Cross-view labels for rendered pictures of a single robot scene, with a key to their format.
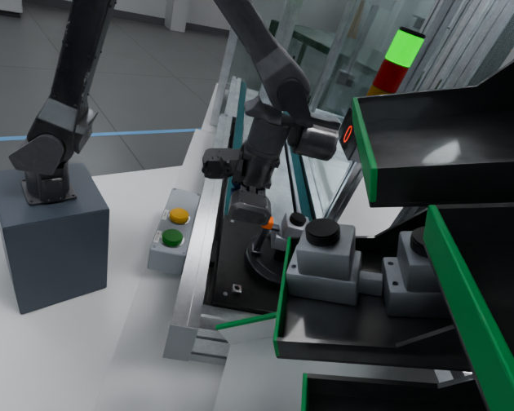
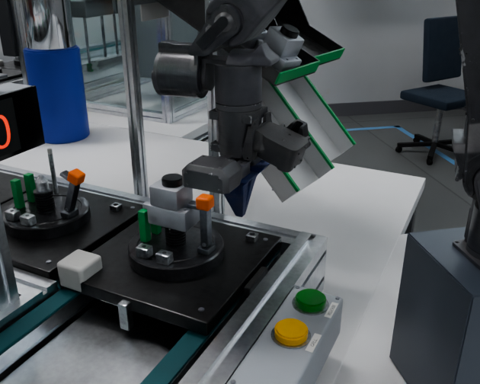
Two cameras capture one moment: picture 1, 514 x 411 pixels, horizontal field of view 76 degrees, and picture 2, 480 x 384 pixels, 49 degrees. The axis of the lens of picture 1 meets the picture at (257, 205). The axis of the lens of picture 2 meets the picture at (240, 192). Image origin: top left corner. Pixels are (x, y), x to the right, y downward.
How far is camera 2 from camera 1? 1.06 m
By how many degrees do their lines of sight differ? 111
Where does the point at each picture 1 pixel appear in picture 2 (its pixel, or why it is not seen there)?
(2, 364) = not seen: hidden behind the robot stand
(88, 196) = (439, 246)
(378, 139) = not seen: outside the picture
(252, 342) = (272, 182)
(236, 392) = (296, 174)
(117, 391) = (364, 277)
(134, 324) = (351, 316)
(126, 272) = (363, 372)
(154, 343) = not seen: hidden behind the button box
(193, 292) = (297, 253)
